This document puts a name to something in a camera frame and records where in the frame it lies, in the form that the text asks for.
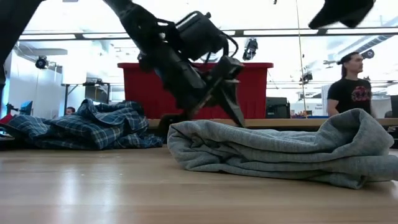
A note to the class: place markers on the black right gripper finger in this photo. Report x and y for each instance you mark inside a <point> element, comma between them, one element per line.
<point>357,12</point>
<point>326,14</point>

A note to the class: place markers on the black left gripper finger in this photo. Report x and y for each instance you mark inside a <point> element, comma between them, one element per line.
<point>174,119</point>
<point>232,105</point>

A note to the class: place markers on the grey garment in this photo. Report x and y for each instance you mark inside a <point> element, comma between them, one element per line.
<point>280,149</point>

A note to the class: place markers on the blue plaid button shirt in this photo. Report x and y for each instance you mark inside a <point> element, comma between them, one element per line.
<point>102,124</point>

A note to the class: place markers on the blue plaid pajama pants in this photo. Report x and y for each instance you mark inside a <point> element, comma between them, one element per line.
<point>28,127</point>

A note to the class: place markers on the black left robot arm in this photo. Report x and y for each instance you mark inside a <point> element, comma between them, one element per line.
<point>136,18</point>

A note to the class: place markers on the red plastic laundry bin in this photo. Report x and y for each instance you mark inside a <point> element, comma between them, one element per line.
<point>255,90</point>

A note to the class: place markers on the black round ceiling spotlight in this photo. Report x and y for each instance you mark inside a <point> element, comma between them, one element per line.
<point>369,53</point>
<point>41,62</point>

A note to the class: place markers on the black monitor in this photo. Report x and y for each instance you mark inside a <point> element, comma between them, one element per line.
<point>277,109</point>

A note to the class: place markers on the light wood side table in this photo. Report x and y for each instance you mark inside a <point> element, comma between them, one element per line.
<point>280,123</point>

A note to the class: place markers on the person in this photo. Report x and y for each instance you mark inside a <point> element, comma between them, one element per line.
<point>70,110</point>
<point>349,90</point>

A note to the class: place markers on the flat blue tray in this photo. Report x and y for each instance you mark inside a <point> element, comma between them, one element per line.
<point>317,117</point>

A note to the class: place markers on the white hanging cloth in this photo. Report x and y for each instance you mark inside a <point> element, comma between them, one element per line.
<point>381,105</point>

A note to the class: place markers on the black partition panel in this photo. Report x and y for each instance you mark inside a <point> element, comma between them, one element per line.
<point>395,105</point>

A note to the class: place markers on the red slanted bar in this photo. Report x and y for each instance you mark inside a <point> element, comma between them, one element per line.
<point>5,119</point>

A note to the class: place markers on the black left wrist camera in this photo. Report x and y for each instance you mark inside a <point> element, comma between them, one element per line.
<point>199,34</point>

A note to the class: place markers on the black ceiling camera mount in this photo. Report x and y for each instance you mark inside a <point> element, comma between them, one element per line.
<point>306,77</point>
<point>250,49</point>

